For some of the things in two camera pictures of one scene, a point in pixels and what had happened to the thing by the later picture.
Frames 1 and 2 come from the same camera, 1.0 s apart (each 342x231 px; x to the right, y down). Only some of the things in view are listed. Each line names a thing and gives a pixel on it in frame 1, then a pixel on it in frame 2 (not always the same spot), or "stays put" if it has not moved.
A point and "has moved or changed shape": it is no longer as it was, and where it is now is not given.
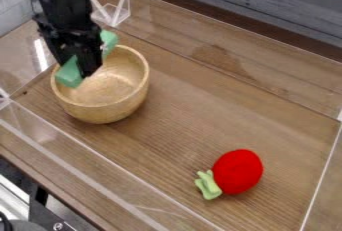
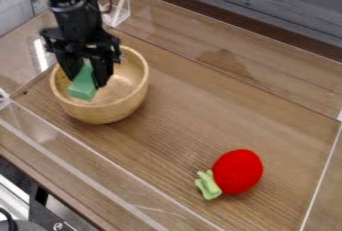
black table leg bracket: x=41 y=214 stays put
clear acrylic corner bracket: x=110 y=14 stays put
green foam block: x=69 y=73 has moved or changed shape
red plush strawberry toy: x=236 y=172 stays put
